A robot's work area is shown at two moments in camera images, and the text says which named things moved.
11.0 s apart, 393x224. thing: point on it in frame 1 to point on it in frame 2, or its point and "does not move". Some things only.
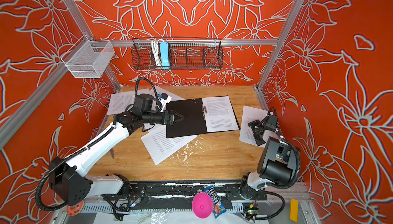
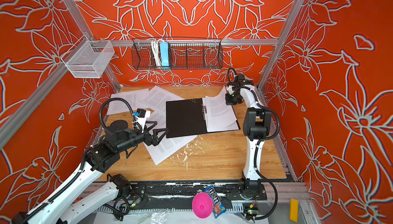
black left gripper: (171, 121) to (155, 139)
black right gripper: (255, 128) to (228, 101)
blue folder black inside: (201, 115) does not move
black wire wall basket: (184, 54) does not move
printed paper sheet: (220, 115) does not move
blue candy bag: (218, 207) does not move
